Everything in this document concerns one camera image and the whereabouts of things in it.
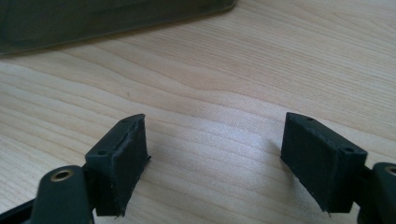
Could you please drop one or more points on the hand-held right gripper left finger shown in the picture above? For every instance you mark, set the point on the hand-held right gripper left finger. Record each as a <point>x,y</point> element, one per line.
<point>118,168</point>

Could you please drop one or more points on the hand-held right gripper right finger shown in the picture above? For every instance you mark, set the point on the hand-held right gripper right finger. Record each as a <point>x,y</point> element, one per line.
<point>323,168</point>

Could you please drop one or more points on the clear grey plastic storage box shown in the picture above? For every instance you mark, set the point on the clear grey plastic storage box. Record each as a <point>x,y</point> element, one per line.
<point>93,18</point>

